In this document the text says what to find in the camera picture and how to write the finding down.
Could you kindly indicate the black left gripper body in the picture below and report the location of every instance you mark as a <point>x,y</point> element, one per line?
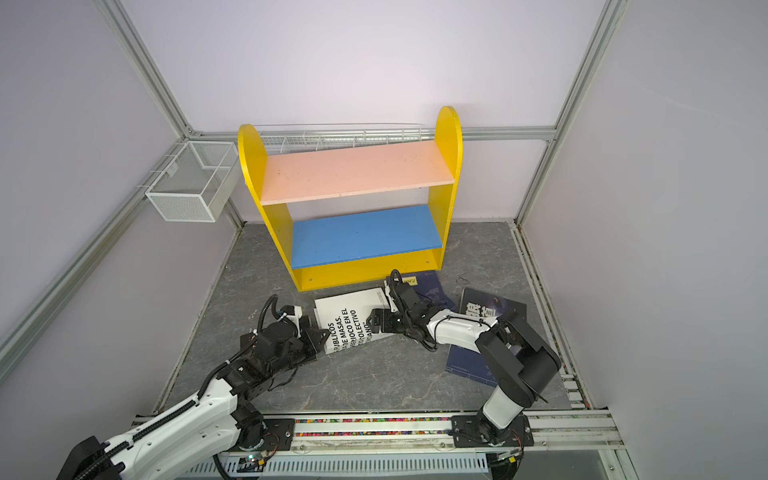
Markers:
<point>298,353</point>

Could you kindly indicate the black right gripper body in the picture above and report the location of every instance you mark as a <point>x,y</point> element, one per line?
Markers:
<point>407,324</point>

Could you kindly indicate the white book black text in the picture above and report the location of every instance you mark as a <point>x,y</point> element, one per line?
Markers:
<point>345,317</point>

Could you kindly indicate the dark book white characters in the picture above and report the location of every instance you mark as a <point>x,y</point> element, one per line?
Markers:
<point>487,307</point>

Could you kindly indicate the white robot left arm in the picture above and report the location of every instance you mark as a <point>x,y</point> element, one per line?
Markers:
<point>219,416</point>

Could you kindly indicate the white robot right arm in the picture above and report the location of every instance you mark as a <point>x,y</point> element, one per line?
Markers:
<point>520,360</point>

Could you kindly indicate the dark blue book top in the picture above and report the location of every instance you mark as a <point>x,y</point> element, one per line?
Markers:
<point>428,287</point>

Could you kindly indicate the blue book yellow label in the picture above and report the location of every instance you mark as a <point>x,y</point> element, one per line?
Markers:
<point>470,365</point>

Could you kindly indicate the white mesh basket box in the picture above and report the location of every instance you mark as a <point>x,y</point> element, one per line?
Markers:
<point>196,183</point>

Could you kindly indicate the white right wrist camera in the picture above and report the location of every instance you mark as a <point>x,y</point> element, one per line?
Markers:
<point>391,289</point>

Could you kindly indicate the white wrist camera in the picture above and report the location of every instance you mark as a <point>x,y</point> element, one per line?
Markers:
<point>391,289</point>
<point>290,313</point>

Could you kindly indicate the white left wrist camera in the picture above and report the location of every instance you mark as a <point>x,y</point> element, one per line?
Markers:
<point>290,313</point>

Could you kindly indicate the white vented cable duct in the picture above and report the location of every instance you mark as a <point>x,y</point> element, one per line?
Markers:
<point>348,466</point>

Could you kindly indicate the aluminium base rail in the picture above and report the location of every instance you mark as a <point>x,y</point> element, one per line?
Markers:
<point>412,432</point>

